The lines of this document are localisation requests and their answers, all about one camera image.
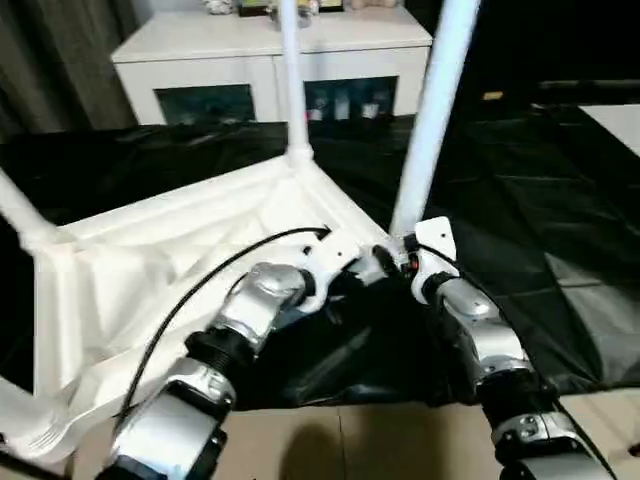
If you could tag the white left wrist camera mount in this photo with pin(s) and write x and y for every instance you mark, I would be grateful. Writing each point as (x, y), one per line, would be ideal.
(330, 250)

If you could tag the floral patterned pot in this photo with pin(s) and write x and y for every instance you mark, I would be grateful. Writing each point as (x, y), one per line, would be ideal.
(216, 5)

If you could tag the black work mat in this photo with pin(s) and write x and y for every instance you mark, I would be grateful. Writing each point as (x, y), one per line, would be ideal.
(500, 175)

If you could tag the grey curtain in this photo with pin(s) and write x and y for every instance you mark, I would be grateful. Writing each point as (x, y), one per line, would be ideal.
(50, 65)

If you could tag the white plastic table leg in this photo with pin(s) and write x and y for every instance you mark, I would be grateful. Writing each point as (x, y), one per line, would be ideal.
(17, 210)
(295, 75)
(25, 405)
(435, 115)

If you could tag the white cabinet with glass doors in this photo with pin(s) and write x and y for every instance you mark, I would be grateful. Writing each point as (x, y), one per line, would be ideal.
(200, 40)

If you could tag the small yellow label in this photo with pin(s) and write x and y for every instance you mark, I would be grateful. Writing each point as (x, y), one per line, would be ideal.
(493, 95)

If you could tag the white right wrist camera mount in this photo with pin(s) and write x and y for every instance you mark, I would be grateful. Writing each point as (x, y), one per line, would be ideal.
(435, 235)

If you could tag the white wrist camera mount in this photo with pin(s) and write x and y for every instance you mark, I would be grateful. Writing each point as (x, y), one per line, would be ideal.
(330, 250)
(435, 235)

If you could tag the pink plush item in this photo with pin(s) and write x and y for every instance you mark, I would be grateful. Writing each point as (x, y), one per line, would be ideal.
(375, 3)

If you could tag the white plastic table top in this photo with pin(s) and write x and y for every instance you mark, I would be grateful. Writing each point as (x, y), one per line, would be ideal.
(150, 240)

